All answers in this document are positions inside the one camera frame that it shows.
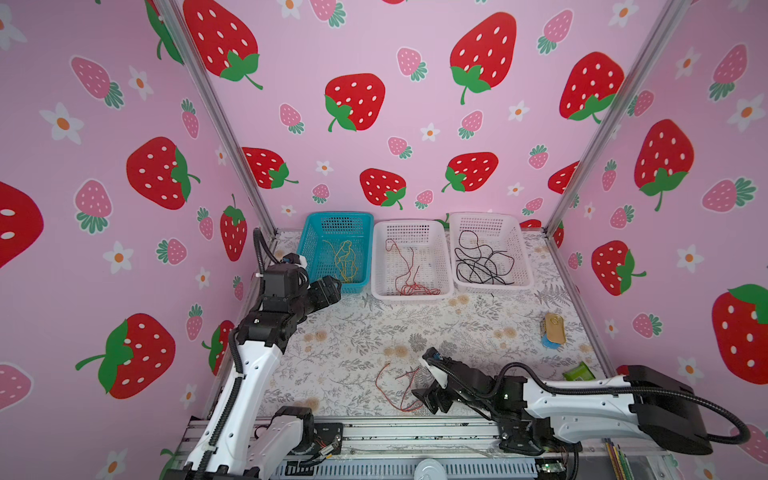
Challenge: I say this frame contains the red yellow wire bundle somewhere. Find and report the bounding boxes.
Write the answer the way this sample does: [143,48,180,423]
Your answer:
[332,242,368,284]

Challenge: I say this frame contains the black wire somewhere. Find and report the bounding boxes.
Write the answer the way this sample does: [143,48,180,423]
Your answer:
[467,248,517,287]
[454,257,514,287]
[454,229,499,284]

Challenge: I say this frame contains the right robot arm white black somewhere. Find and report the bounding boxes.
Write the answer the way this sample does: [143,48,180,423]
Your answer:
[413,348,751,456]

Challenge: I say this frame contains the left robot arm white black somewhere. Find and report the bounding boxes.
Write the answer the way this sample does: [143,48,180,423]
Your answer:
[164,229,342,479]

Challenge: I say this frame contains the teal plastic basket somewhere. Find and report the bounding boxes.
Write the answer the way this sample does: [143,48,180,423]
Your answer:
[298,212,374,294]

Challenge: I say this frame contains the white basket middle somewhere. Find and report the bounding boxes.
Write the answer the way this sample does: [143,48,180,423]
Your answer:
[371,220,454,302]

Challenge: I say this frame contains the white basket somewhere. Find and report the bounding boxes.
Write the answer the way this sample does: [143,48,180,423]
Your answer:
[449,212,534,295]
[371,220,454,302]

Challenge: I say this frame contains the green wipes packet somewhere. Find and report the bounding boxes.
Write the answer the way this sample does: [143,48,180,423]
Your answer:
[563,362,596,381]

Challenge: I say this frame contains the white basket right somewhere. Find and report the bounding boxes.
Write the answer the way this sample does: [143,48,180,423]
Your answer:
[449,212,534,295]

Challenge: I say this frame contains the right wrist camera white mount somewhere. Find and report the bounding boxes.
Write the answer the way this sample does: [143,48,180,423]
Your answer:
[421,353,448,389]

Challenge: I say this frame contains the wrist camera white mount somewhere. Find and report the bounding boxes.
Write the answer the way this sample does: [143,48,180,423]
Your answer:
[281,253,308,269]
[421,353,448,389]

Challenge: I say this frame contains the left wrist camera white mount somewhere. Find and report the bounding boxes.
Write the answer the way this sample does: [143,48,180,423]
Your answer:
[281,253,308,269]

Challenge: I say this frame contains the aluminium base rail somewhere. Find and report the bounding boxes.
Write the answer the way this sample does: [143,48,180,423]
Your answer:
[272,417,683,479]

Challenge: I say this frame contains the aluminium corner post left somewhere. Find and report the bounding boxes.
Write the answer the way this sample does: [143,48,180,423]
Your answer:
[156,0,279,240]

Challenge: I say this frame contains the aluminium corner post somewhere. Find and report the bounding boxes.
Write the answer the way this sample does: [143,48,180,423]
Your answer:
[156,0,279,240]
[543,0,690,240]

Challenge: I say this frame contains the aluminium corner post right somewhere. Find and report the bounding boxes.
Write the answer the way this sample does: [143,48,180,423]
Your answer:
[543,0,690,240]

